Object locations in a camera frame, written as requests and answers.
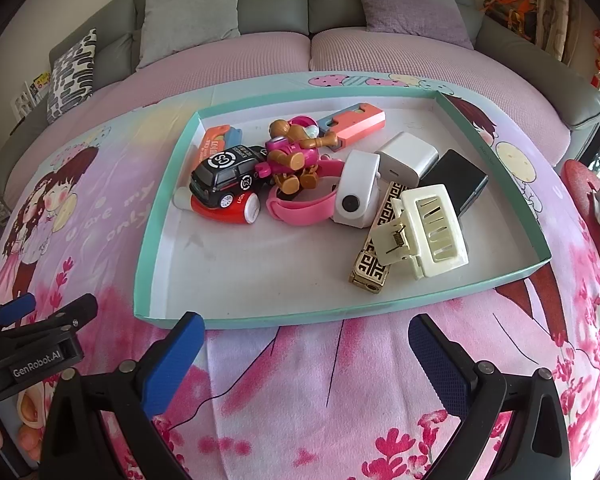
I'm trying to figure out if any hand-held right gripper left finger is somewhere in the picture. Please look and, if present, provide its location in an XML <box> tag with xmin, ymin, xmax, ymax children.
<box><xmin>39</xmin><ymin>311</ymin><xmax>206</xmax><ymax>480</ymax></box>

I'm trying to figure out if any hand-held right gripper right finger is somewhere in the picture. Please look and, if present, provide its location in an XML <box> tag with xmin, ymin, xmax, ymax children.
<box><xmin>407</xmin><ymin>313</ymin><xmax>572</xmax><ymax>480</ymax></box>

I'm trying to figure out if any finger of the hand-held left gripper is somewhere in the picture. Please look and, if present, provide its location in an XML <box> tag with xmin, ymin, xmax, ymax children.
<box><xmin>0</xmin><ymin>294</ymin><xmax>37</xmax><ymax>333</ymax></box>
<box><xmin>0</xmin><ymin>294</ymin><xmax>99</xmax><ymax>348</ymax></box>

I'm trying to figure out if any silver harmonica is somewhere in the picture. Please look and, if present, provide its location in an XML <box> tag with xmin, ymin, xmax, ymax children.
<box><xmin>349</xmin><ymin>180</ymin><xmax>406</xmax><ymax>291</ymax></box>

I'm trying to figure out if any teal box lid tray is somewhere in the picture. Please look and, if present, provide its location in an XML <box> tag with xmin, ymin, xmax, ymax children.
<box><xmin>132</xmin><ymin>85</ymin><xmax>552</xmax><ymax>331</ymax></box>

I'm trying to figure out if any cream plastic brush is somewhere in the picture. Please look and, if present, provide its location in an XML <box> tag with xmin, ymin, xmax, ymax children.
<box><xmin>370</xmin><ymin>184</ymin><xmax>470</xmax><ymax>281</ymax></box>

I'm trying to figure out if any red tube with clear cap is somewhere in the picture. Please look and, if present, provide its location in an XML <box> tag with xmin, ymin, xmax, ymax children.
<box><xmin>175</xmin><ymin>187</ymin><xmax>259</xmax><ymax>226</ymax></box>

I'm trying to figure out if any pink wrist watch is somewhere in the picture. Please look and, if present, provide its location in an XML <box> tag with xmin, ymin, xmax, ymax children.
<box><xmin>266</xmin><ymin>157</ymin><xmax>346</xmax><ymax>226</ymax></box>

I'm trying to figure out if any black toy car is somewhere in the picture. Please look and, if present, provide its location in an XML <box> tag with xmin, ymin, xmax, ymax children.
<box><xmin>189</xmin><ymin>145</ymin><xmax>271</xmax><ymax>209</ymax></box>

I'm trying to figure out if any white charger plug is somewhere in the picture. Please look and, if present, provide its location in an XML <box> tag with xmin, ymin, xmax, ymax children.
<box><xmin>376</xmin><ymin>131</ymin><xmax>439</xmax><ymax>186</ymax></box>

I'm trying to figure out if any small orange toy knife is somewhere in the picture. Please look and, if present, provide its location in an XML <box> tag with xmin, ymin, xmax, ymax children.
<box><xmin>196</xmin><ymin>125</ymin><xmax>243</xmax><ymax>171</ymax></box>

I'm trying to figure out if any pink toy dog figure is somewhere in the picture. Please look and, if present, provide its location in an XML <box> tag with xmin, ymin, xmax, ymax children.
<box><xmin>265</xmin><ymin>116</ymin><xmax>341</xmax><ymax>193</ymax></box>

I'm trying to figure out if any person's left hand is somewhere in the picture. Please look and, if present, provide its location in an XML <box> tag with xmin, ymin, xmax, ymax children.
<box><xmin>0</xmin><ymin>390</ymin><xmax>51</xmax><ymax>461</ymax></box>

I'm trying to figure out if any printed cartoon blanket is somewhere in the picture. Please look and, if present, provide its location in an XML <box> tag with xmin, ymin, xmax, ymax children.
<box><xmin>0</xmin><ymin>71</ymin><xmax>600</xmax><ymax>480</ymax></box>

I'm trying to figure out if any black case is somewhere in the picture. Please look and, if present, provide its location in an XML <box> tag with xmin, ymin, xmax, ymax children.
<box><xmin>420</xmin><ymin>149</ymin><xmax>489</xmax><ymax>221</ymax></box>

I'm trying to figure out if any white magazine rack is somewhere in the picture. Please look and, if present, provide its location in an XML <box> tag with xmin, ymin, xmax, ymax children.
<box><xmin>10</xmin><ymin>72</ymin><xmax>51</xmax><ymax>121</ymax></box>

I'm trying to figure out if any black and white patterned pillow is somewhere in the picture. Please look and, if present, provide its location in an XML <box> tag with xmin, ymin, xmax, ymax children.
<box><xmin>46</xmin><ymin>27</ymin><xmax>98</xmax><ymax>125</ymax></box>

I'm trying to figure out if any pink sofa cover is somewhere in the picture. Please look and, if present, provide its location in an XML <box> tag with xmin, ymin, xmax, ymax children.
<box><xmin>5</xmin><ymin>25</ymin><xmax>576</xmax><ymax>181</ymax></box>

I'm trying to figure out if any light grey pillow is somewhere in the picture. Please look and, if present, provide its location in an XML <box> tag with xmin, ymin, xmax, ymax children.
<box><xmin>136</xmin><ymin>0</ymin><xmax>243</xmax><ymax>71</ymax></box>

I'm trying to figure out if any purple grey pillow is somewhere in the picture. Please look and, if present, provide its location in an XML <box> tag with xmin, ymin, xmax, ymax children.
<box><xmin>345</xmin><ymin>0</ymin><xmax>476</xmax><ymax>51</ymax></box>

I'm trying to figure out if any patterned curtain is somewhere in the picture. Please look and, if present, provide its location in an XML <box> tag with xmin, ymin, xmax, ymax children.
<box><xmin>495</xmin><ymin>0</ymin><xmax>600</xmax><ymax>61</ymax></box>

